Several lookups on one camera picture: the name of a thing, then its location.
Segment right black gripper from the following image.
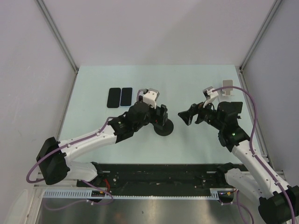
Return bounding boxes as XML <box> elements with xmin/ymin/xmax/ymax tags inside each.
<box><xmin>178</xmin><ymin>98</ymin><xmax>224</xmax><ymax>131</ymax></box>

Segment white phone stand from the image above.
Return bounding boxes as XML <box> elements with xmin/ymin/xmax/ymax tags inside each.
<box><xmin>220</xmin><ymin>79</ymin><xmax>234</xmax><ymax>97</ymax></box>

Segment black phone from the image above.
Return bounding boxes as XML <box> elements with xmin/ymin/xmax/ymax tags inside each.
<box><xmin>107</xmin><ymin>88</ymin><xmax>121</xmax><ymax>108</ymax></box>

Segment black phone stand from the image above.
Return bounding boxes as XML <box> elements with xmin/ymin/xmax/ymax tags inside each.
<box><xmin>218</xmin><ymin>101</ymin><xmax>243</xmax><ymax>119</ymax></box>

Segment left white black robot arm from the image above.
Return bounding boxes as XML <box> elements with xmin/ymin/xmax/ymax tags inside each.
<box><xmin>36</xmin><ymin>101</ymin><xmax>171</xmax><ymax>187</ymax></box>

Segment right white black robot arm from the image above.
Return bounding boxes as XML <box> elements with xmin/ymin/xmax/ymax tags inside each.
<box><xmin>178</xmin><ymin>102</ymin><xmax>299</xmax><ymax>224</ymax></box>

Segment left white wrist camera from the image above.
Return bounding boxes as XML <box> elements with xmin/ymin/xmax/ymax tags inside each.
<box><xmin>136</xmin><ymin>88</ymin><xmax>160</xmax><ymax>109</ymax></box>

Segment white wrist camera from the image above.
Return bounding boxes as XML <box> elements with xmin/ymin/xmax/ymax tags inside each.
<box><xmin>136</xmin><ymin>88</ymin><xmax>160</xmax><ymax>109</ymax></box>
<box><xmin>203</xmin><ymin>86</ymin><xmax>219</xmax><ymax>108</ymax></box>

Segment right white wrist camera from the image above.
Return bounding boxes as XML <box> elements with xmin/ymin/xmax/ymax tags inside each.
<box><xmin>203</xmin><ymin>86</ymin><xmax>219</xmax><ymax>108</ymax></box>

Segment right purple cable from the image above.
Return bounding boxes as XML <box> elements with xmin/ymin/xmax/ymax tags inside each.
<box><xmin>211</xmin><ymin>86</ymin><xmax>295</xmax><ymax>224</ymax></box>

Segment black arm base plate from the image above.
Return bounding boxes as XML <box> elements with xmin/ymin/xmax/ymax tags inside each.
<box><xmin>77</xmin><ymin>163</ymin><xmax>245</xmax><ymax>203</ymax></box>

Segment white slotted cable duct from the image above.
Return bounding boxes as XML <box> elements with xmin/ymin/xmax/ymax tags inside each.
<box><xmin>42</xmin><ymin>188</ymin><xmax>234</xmax><ymax>200</ymax></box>

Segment left aluminium frame post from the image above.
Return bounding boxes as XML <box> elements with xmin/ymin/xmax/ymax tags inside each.
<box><xmin>35</xmin><ymin>0</ymin><xmax>79</xmax><ymax>74</ymax></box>

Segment aluminium frame post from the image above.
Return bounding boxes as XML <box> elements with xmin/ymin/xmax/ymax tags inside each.
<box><xmin>35</xmin><ymin>0</ymin><xmax>79</xmax><ymax>74</ymax></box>
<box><xmin>240</xmin><ymin>0</ymin><xmax>285</xmax><ymax>70</ymax></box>

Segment right aluminium frame post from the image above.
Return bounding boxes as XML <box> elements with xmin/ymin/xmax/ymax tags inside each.
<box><xmin>240</xmin><ymin>0</ymin><xmax>285</xmax><ymax>70</ymax></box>

